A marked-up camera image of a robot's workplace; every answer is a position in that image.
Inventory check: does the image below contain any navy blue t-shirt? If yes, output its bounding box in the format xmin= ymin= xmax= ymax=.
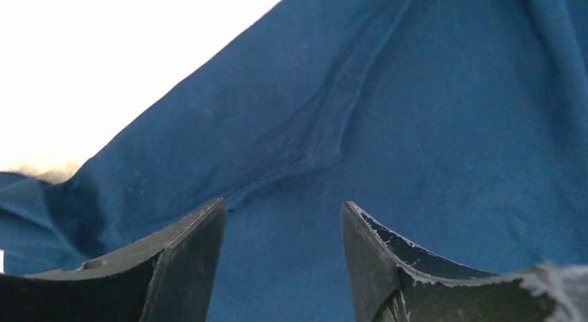
xmin=1 ymin=0 xmax=587 ymax=321

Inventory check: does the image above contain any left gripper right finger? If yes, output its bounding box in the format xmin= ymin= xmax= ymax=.
xmin=341 ymin=202 xmax=587 ymax=322

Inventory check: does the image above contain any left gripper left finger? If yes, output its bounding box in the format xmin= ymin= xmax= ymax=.
xmin=1 ymin=198 xmax=227 ymax=322

